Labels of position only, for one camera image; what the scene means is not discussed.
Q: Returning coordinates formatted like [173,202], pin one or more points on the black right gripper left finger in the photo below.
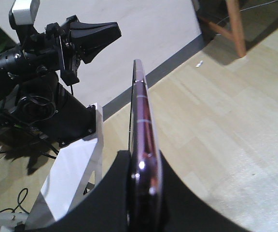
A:
[104,209]

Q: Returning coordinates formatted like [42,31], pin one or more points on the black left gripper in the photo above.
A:
[52,50]

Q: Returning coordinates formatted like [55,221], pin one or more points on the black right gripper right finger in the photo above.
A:
[183,211]

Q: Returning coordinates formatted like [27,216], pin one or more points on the black smartphone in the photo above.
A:
[145,183]

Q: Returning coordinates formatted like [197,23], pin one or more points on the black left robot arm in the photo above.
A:
[35,74]

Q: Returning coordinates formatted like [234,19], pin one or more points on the wooden desk left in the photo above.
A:
[245,23]

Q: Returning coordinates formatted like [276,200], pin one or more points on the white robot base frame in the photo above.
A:
[64,186]

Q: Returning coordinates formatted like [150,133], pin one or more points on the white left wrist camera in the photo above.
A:
[23,12]

